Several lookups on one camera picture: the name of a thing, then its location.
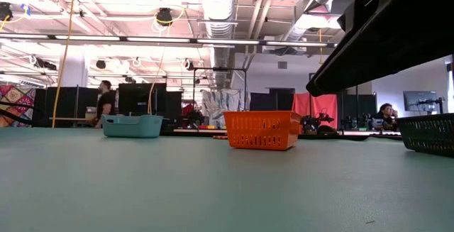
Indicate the black background robot arm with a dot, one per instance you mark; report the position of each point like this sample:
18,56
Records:
315,122

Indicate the red cloth curtain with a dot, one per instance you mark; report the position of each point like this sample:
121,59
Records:
319,102

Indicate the person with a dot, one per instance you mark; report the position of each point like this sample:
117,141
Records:
384,116
105,104

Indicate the colourful patterned quilt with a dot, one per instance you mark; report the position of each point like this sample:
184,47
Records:
16,99

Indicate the black partition panel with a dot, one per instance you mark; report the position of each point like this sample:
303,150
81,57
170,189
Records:
142,99
64,104

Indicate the black plastic basket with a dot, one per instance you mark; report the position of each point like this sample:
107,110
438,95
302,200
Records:
429,136

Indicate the long ceiling light strip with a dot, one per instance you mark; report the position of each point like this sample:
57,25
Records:
227,42

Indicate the dark wall monitor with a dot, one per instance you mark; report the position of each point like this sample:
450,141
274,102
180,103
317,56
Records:
418,99

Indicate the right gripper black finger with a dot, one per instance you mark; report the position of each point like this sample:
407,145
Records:
372,54

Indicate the orange plastic basket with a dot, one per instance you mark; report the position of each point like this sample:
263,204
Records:
262,129

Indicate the orange crayon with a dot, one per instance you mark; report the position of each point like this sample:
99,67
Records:
220,137

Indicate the green table mat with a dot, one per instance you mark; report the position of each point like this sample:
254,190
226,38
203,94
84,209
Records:
106,189

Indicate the black ceiling dome lamp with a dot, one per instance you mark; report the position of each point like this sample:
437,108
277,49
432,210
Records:
164,16

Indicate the white plastic sheet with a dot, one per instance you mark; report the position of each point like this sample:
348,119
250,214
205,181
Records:
221,100

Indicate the black metal frame stand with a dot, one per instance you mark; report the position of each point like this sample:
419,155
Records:
220,69

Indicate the teal plastic bin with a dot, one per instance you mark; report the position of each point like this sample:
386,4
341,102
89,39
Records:
133,127

